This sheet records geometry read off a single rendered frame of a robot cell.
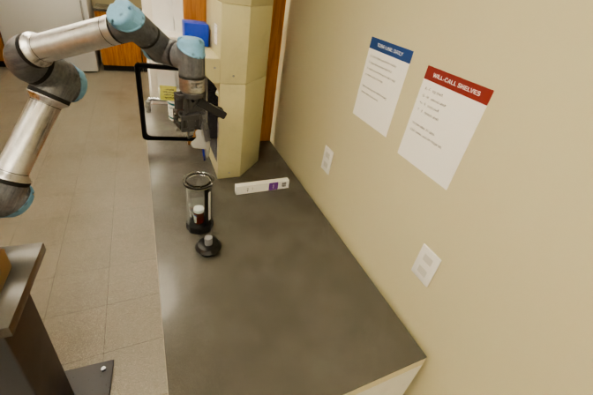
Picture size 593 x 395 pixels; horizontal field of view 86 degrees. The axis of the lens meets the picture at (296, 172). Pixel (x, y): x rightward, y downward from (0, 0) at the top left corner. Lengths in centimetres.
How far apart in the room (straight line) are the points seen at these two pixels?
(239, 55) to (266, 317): 98
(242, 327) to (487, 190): 76
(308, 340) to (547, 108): 82
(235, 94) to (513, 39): 100
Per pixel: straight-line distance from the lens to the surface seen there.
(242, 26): 137
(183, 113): 105
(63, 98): 128
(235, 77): 140
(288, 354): 102
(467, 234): 94
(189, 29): 155
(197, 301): 110
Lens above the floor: 183
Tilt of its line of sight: 31 degrees down
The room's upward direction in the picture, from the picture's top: 10 degrees clockwise
